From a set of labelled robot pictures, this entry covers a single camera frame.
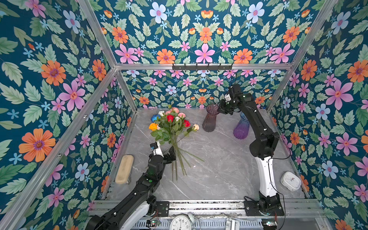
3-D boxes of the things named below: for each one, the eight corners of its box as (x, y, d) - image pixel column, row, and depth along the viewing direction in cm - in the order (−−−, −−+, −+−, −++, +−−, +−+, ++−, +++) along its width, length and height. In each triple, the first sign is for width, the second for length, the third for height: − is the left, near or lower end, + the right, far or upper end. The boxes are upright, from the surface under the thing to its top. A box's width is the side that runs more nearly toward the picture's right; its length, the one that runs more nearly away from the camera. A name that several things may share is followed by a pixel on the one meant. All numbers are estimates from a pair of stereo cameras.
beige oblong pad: (117, 185, 84) (114, 182, 80) (123, 158, 94) (120, 155, 91) (130, 183, 84) (127, 181, 80) (134, 157, 95) (132, 154, 91)
